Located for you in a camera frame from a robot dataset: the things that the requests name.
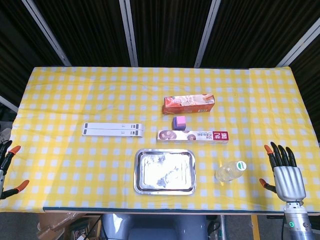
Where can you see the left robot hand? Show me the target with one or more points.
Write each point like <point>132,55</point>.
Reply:
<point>6,160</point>

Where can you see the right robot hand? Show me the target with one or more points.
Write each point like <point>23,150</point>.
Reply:
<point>288,180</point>

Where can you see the transparent small plastic bottle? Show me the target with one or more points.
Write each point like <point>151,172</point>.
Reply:
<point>228,172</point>

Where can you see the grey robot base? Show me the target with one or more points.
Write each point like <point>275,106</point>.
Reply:
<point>155,227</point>

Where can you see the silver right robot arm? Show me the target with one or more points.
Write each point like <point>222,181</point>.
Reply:
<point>298,222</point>

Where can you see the stainless steel tray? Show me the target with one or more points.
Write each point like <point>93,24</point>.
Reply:
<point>165,172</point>

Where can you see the yellow white checkered tablecloth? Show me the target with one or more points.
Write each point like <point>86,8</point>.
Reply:
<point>75,100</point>

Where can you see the baking paper roll box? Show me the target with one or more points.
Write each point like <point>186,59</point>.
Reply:
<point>192,137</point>

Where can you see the white folding laptop stand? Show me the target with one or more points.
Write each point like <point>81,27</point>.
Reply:
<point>110,129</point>

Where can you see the pink foam cube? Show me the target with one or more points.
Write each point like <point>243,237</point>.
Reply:
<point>182,120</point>

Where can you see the purple foam block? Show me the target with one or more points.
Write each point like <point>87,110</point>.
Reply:
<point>178,127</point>

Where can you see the orange snack carton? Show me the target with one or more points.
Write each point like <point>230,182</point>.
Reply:
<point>187,103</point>

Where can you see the white partition post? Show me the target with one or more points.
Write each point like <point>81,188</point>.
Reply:
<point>301,46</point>
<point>206,32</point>
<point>46,33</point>
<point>128,32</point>

